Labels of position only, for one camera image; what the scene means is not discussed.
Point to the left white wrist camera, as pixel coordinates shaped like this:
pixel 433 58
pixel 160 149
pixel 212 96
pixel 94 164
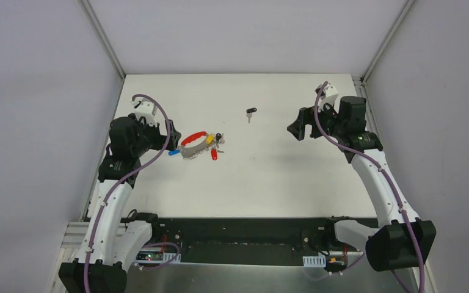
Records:
pixel 144 111

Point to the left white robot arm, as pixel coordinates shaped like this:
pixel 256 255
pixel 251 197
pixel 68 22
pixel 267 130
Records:
pixel 103 259

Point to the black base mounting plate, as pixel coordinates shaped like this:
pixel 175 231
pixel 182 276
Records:
pixel 250 241

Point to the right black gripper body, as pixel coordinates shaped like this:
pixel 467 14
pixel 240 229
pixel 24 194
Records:
pixel 308 121

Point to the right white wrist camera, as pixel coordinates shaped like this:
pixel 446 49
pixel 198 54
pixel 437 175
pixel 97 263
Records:
pixel 327 94

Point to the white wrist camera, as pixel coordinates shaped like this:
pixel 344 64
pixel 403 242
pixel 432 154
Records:
pixel 144 111
pixel 327 94

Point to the aluminium frame rail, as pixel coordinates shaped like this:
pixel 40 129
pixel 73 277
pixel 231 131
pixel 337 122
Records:
pixel 74 234

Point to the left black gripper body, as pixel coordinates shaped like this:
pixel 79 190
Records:
pixel 166 138

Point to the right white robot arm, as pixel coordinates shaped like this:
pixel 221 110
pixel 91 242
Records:
pixel 401 240

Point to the black-headed loose key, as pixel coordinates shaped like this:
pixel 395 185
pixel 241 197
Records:
pixel 249 113

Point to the keyring with coloured keys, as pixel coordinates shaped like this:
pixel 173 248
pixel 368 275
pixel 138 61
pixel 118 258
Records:
pixel 198 143

